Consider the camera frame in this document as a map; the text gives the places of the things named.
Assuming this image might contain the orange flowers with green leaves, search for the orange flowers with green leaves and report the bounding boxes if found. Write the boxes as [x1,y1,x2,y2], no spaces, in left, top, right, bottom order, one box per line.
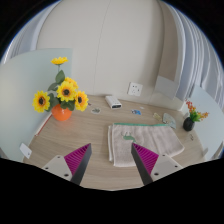
[184,99,210,123]

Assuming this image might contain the white wall socket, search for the white wall socket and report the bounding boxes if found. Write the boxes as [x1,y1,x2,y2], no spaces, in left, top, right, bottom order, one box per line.
[127,81,144,98]

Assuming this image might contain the arch-shaped pale blue card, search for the arch-shaped pale blue card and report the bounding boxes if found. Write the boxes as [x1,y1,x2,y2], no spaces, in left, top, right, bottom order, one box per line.
[162,112,177,130]

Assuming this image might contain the pale yellow sticker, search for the pale yellow sticker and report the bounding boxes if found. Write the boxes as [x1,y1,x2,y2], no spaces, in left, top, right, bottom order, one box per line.
[152,112,163,122]

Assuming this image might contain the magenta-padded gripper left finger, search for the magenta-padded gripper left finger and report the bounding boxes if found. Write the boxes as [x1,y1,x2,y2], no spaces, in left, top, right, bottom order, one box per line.
[41,143,93,186]

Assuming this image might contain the beige towel with green side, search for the beige towel with green side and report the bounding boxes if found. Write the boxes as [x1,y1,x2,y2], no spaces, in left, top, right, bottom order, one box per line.
[107,122,186,168]

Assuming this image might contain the orange round vase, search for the orange round vase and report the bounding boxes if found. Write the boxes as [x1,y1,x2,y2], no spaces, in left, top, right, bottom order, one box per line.
[50,103,73,122]

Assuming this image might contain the small white box device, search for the small white box device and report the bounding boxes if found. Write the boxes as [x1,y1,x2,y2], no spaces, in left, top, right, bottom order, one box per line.
[104,95,123,110]

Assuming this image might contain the frosted glass desk partition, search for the frosted glass desk partition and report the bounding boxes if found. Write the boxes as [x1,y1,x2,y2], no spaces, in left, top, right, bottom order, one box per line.
[0,48,74,163]
[181,84,224,161]

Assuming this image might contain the yellow artificial sunflower bouquet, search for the yellow artificial sunflower bouquet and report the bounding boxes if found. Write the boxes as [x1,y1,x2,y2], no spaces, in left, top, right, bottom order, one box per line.
[32,56,90,114]

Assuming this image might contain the black round vase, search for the black round vase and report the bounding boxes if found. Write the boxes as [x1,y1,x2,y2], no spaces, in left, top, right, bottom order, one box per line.
[182,116,196,132]

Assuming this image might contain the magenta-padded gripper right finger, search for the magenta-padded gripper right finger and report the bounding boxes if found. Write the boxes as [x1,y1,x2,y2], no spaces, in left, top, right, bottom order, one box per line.
[130,142,184,187]

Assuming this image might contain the white pleated curtain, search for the white pleated curtain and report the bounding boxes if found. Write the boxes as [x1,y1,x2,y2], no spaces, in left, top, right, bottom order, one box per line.
[2,13,46,64]
[154,1,224,111]

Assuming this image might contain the small round green sticker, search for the small round green sticker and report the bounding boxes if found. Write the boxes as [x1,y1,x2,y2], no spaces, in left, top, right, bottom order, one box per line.
[90,106,102,115]

